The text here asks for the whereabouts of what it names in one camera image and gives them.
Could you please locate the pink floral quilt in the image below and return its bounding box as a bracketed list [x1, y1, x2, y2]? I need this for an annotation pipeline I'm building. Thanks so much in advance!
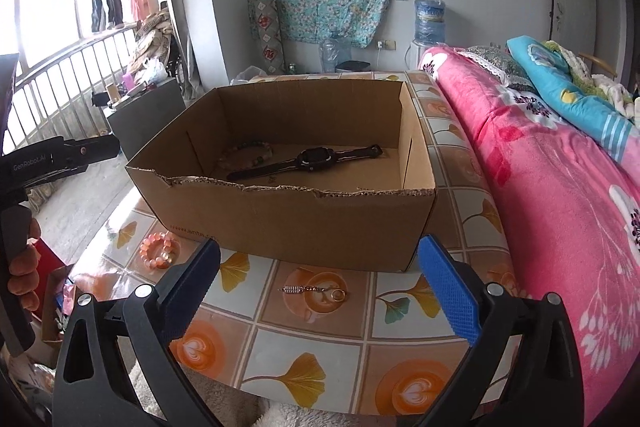
[420, 46, 639, 426]

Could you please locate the patterned plastic tablecloth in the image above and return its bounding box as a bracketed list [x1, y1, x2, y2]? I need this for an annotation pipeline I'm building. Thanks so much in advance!
[72, 72, 518, 416]

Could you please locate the left hand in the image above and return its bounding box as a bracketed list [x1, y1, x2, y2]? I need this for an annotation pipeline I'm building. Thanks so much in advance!
[8, 218, 41, 312]

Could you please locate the pink strap digital watch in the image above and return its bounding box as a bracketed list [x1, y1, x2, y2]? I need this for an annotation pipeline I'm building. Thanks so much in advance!
[227, 144, 383, 182]

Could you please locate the gold chain with ring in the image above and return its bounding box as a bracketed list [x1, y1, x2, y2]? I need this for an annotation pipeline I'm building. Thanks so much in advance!
[278, 284, 350, 304]

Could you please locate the pink pearl bead bracelet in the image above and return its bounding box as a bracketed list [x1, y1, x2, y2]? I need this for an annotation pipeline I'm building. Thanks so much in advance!
[138, 231, 182, 271]

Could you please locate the white water dispenser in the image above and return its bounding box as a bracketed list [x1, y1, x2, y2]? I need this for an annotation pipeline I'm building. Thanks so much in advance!
[404, 40, 432, 70]

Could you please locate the dark grey cabinet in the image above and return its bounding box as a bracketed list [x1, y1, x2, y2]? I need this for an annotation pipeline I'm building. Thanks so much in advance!
[103, 79, 186, 160]

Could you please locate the brown cardboard box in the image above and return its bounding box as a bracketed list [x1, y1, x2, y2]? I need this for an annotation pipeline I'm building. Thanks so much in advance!
[127, 76, 436, 272]

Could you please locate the patterned rolled cushion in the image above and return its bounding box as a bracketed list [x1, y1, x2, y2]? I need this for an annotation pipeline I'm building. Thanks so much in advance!
[252, 0, 285, 75]

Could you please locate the clear plastic water jug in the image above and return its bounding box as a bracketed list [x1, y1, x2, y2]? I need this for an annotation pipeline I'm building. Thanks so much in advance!
[319, 37, 352, 72]

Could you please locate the white plastic bag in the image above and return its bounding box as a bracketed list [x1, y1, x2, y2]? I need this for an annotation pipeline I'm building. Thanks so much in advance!
[230, 66, 267, 86]

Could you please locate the blue water dispenser bottle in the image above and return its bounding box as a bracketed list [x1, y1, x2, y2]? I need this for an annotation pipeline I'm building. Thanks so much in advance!
[414, 0, 446, 46]

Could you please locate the blue patterned blanket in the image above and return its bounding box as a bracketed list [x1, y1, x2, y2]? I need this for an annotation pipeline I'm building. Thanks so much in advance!
[506, 36, 639, 167]

